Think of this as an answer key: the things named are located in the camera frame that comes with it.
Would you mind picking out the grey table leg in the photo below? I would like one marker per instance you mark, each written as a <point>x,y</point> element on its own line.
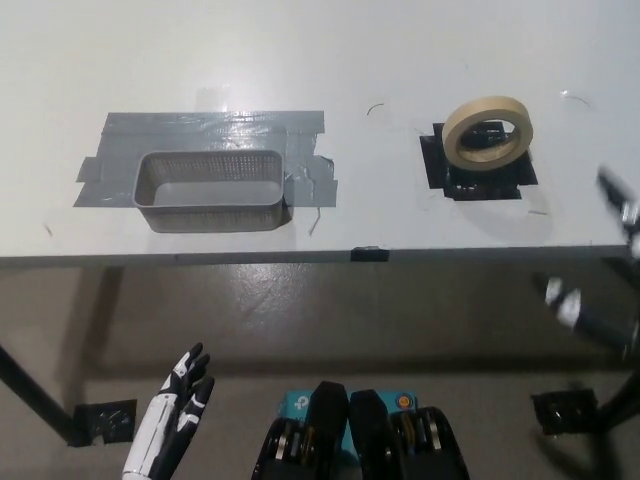
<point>97,330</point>

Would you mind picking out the black tape square patch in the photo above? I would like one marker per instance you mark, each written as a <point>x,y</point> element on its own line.
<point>480,185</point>

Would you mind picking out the grey duct tape patch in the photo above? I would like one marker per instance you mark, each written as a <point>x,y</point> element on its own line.
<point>200,130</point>

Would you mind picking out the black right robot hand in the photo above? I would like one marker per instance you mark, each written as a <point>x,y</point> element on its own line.
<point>600,320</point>

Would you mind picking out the teal box with white logo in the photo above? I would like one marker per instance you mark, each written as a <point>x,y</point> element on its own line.
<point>297,404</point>

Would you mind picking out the short black tape strip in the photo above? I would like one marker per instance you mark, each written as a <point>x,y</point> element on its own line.
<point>370,254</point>

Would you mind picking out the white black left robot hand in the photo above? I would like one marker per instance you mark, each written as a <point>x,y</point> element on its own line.
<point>160,430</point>

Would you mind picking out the black metal table leg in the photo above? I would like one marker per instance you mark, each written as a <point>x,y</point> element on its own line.
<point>620,400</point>
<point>35,390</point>

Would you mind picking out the beige masking tape roll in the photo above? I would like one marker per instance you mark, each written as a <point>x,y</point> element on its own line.
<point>462,152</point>

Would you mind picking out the small grey mesh container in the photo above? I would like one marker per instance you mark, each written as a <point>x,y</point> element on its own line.
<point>200,217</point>

